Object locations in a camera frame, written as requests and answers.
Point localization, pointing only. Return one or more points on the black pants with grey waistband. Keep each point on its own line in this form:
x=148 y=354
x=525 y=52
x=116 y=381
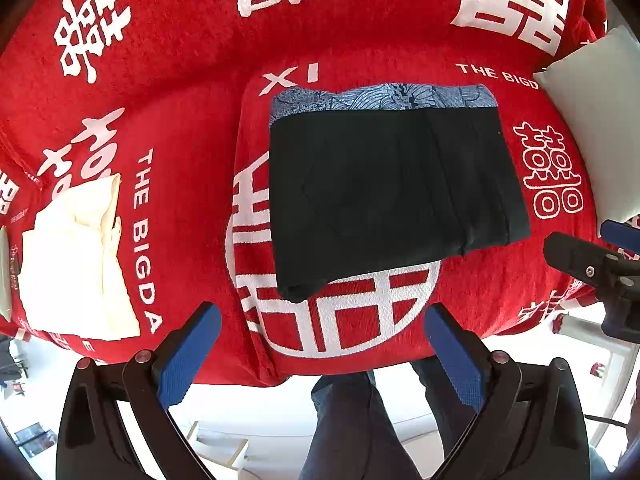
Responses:
x=386 y=176

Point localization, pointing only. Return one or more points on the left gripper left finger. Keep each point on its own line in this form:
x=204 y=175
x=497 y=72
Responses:
x=180 y=356

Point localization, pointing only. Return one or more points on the cream folded cloth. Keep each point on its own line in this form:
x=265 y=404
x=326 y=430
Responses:
x=71 y=282

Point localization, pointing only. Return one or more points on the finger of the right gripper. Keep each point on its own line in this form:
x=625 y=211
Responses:
x=621 y=235

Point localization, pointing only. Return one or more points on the person's legs in jeans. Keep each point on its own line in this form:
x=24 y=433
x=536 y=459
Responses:
x=354 y=438

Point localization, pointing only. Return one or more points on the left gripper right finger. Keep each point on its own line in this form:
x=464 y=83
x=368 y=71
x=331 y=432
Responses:
x=462 y=354

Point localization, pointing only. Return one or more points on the red blanket with white print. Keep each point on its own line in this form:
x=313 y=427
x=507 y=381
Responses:
x=175 y=96

